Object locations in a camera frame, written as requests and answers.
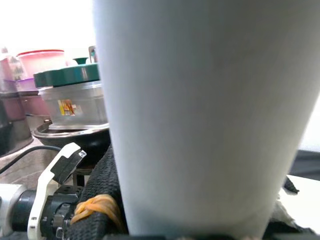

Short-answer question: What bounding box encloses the clear plastic storage box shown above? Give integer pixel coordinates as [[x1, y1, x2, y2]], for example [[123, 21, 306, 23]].
[[33, 56, 110, 130]]

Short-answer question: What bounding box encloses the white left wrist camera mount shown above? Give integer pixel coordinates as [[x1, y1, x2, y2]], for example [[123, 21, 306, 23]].
[[27, 142, 87, 240]]

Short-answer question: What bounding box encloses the beige cloth covered table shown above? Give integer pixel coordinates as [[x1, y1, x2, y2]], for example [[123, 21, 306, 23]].
[[0, 136, 66, 191]]

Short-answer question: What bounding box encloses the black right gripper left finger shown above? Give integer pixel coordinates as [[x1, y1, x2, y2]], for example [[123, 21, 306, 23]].
[[66, 143, 130, 240]]

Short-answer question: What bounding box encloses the white plastic table leg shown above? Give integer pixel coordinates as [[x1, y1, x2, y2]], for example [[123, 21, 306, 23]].
[[92, 0, 320, 240]]

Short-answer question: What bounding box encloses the yellow rubber band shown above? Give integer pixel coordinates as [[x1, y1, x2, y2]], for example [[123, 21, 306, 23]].
[[69, 193, 123, 226]]

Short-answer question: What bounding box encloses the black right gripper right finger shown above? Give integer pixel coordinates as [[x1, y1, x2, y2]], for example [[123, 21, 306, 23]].
[[262, 177, 320, 237]]

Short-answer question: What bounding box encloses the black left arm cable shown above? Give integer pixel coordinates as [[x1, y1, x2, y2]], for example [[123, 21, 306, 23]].
[[0, 145, 62, 174]]

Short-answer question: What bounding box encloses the pink container red lid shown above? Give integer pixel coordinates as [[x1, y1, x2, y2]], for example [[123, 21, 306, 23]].
[[16, 48, 66, 79]]

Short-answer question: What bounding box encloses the purple plastic container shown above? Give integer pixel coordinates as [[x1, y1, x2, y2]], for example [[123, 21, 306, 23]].
[[0, 77, 52, 122]]

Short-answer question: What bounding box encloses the black wok steel rim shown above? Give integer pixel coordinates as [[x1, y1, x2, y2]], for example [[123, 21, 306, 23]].
[[32, 121, 112, 168]]

